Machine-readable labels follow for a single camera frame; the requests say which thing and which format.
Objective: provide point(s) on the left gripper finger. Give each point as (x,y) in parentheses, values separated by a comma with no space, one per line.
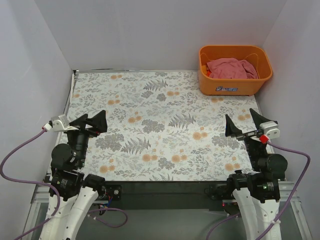
(98,123)
(80,123)

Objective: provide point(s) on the floral patterned table mat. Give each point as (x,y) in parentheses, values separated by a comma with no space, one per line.
(160,127)

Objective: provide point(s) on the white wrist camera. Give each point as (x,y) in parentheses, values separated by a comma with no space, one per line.
(59,124)
(268,131)

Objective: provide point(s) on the pink t shirt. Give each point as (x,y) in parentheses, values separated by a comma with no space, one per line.
(231,68)

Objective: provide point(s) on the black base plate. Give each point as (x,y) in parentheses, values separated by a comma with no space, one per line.
(168,195)

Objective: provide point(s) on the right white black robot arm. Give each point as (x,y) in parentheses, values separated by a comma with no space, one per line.
(257,193)

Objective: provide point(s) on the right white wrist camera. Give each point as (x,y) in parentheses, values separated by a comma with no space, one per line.
(268,131)

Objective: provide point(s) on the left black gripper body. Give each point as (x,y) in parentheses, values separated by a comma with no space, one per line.
(85,128)

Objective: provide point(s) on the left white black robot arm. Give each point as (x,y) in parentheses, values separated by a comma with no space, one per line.
(71,193)

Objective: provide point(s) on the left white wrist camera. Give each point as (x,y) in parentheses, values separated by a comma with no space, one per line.
(59,124)

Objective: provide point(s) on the orange t shirt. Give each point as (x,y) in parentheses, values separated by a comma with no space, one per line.
(206,70)

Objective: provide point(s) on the orange plastic basket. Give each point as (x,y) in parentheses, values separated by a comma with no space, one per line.
(233,87)

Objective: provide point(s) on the aluminium rail frame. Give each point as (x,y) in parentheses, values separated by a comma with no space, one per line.
(166,211)

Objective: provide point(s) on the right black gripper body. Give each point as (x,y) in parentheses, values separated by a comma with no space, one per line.
(246,135)

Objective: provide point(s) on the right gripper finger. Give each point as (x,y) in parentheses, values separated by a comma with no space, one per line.
(259,119)
(231,130)

